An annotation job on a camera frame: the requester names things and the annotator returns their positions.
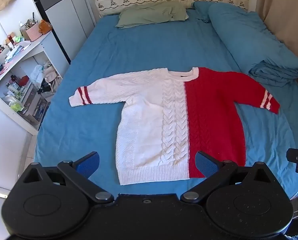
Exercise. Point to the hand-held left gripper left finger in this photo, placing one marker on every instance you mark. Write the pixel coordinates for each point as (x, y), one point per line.
(89, 165)

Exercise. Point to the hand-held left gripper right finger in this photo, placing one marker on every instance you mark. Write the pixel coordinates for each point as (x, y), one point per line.
(206, 166)

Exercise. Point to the white and red knit sweater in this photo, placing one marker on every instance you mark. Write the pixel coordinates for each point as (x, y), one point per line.
(151, 130)

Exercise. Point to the green plastic packet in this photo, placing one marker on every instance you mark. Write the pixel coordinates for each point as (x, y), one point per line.
(17, 107)

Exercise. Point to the beige handbag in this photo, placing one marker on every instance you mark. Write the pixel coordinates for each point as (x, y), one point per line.
(51, 76)

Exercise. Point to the white plastic bag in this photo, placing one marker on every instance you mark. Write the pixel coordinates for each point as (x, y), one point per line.
(37, 73)

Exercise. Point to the red box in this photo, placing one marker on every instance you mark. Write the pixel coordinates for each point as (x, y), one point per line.
(24, 80)

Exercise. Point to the white shelf unit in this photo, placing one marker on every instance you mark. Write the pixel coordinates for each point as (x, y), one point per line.
(52, 55)

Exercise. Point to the bed with blue sheet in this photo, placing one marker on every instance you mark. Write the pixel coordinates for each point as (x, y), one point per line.
(139, 50)

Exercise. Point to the blue folded duvet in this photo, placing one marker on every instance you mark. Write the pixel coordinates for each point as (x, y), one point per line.
(243, 37)

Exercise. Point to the beige curtain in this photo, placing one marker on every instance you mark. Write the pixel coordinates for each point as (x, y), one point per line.
(283, 17)

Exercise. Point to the pink pen holder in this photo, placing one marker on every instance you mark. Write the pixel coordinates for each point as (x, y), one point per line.
(34, 33)

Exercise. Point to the brown teddy bear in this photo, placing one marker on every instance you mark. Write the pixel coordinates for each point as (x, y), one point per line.
(44, 26)

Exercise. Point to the white and grey wardrobe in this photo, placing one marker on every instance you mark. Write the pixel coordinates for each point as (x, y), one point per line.
(64, 17)

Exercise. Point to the green pillow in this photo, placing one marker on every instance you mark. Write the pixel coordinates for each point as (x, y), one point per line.
(151, 13)

